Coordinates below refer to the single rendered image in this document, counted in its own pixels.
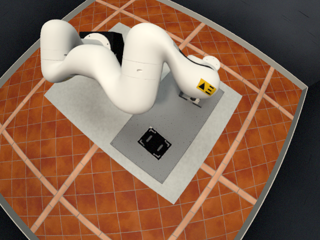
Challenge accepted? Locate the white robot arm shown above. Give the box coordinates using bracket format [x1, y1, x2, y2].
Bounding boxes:
[40, 19, 221, 115]

